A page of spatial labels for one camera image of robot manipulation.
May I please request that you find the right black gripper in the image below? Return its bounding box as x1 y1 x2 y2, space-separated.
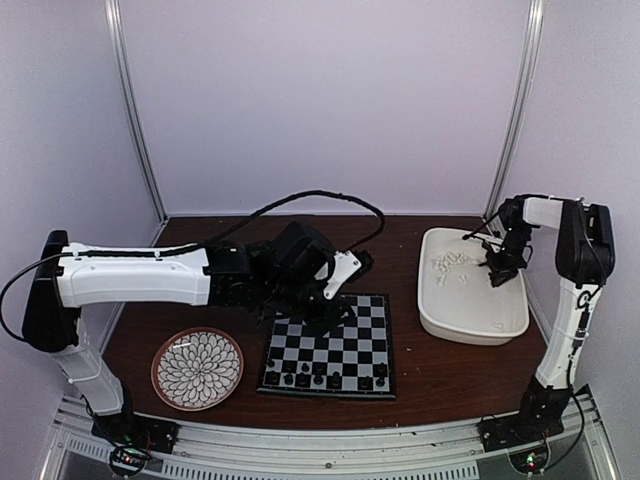
487 224 534 285

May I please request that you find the black and grey chessboard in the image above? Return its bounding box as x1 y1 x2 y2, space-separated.
257 293 397 401

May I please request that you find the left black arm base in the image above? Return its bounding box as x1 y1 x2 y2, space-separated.
91 412 179 454

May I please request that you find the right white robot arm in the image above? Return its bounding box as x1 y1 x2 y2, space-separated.
482 194 615 442

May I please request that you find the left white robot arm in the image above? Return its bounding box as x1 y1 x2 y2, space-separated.
22 221 374 444

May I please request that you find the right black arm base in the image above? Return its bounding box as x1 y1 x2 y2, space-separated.
477 414 564 452

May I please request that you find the pile of white chess pieces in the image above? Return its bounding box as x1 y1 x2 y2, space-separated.
431 251 471 287

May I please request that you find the white plastic tub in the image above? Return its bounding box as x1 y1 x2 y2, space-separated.
417 227 530 346

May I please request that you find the floral patterned plate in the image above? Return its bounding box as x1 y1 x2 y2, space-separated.
151 327 244 412

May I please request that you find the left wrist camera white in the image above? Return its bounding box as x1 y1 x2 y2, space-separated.
315 250 374 300

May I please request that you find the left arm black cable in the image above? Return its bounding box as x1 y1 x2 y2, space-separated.
199 189 387 251

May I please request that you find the right aluminium frame post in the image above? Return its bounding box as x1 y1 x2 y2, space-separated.
484 0 546 218

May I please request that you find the aluminium frame post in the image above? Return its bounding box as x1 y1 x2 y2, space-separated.
484 0 546 218
104 0 168 224

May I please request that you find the left aluminium frame post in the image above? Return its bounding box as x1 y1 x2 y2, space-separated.
104 0 168 224

